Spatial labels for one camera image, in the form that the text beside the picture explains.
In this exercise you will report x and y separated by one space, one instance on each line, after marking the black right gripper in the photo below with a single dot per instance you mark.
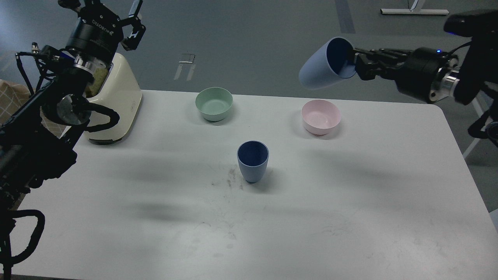
425 74

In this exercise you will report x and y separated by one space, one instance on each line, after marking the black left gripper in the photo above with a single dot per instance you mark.
99 30

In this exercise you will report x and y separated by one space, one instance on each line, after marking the light blue cup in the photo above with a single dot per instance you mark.
330 64

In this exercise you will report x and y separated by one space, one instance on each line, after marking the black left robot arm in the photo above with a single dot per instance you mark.
38 140

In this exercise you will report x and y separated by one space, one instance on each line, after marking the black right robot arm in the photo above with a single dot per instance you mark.
479 67

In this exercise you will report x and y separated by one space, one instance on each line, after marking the bread slice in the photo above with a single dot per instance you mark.
99 78

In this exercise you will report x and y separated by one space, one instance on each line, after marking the cream toaster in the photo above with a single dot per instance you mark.
121 93

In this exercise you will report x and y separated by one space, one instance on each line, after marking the pink bowl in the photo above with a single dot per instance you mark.
320 117

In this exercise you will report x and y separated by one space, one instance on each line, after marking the beige checkered cloth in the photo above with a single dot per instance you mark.
12 97

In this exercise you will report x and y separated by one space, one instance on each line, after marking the green bowl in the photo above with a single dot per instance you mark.
214 103

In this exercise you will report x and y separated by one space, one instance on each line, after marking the white table leg frame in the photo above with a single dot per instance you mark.
416 8

